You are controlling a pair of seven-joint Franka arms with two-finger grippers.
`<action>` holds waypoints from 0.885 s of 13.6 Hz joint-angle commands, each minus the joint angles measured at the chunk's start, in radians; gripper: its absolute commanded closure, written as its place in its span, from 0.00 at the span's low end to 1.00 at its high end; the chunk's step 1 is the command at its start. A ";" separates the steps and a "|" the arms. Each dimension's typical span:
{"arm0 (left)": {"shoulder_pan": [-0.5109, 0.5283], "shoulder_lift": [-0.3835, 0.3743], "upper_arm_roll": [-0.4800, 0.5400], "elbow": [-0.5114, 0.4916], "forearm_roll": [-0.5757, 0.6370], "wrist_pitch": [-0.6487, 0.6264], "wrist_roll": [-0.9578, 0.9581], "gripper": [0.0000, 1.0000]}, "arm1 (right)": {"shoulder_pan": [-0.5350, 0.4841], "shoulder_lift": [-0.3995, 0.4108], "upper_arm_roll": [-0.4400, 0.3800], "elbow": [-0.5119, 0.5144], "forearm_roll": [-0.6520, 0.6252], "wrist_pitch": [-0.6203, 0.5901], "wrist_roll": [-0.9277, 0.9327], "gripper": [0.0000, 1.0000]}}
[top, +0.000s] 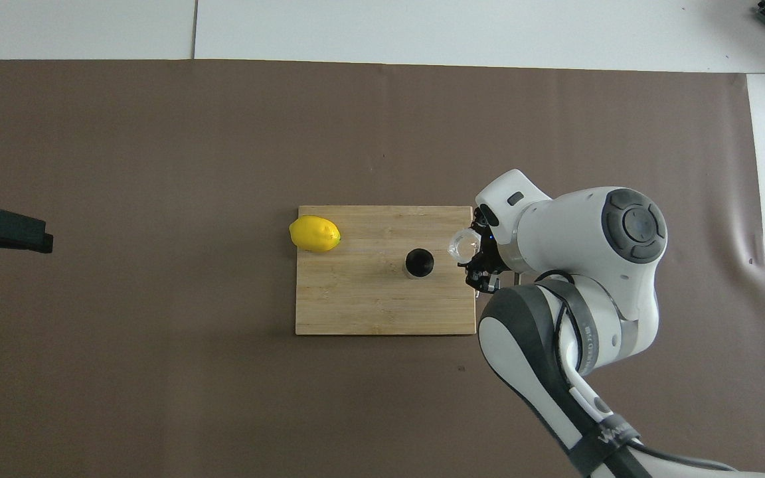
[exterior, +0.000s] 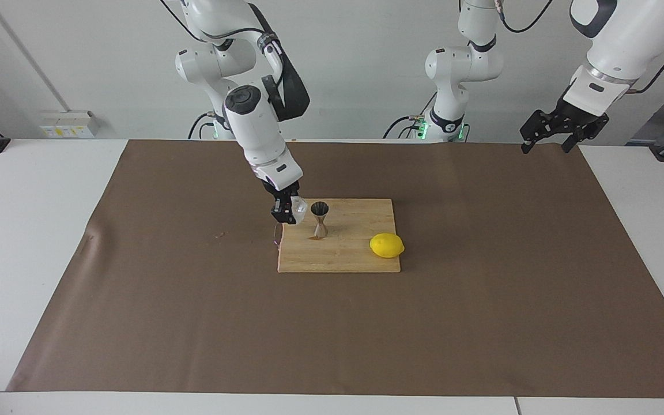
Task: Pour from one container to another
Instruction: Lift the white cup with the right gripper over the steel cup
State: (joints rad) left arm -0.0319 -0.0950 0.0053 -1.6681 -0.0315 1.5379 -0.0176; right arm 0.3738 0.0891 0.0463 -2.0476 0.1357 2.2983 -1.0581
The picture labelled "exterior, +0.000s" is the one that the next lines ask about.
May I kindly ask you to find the small clear glass cup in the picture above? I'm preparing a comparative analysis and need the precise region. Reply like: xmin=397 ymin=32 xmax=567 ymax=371
xmin=289 ymin=196 xmax=309 ymax=225

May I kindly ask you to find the steel double jigger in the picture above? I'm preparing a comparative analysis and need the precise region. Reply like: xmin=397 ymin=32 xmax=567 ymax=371
xmin=310 ymin=201 xmax=330 ymax=239

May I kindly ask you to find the wooden cutting board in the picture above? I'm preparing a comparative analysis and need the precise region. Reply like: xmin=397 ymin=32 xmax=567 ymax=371
xmin=277 ymin=199 xmax=401 ymax=273

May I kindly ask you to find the yellow lemon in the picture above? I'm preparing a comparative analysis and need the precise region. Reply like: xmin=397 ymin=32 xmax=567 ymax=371
xmin=369 ymin=233 xmax=405 ymax=259

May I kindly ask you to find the brown paper table mat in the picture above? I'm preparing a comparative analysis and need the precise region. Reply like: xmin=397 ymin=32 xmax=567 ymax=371
xmin=6 ymin=140 xmax=664 ymax=398

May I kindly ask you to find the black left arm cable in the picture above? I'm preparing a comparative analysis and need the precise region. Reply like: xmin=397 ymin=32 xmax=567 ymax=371
xmin=496 ymin=0 xmax=664 ymax=96

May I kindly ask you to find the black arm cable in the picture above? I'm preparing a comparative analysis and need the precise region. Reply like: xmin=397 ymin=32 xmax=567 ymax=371
xmin=159 ymin=0 xmax=278 ymax=44
xmin=496 ymin=0 xmax=664 ymax=96

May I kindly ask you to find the black base cable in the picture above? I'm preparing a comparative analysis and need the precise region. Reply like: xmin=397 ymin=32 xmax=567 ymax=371
xmin=188 ymin=112 xmax=220 ymax=140
xmin=383 ymin=89 xmax=437 ymax=139

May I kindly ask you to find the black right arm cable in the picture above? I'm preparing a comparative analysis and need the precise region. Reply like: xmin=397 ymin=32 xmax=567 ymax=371
xmin=159 ymin=0 xmax=278 ymax=44

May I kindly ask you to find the white wall socket box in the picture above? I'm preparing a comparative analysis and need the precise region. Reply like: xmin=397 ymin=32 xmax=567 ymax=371
xmin=40 ymin=111 xmax=100 ymax=139

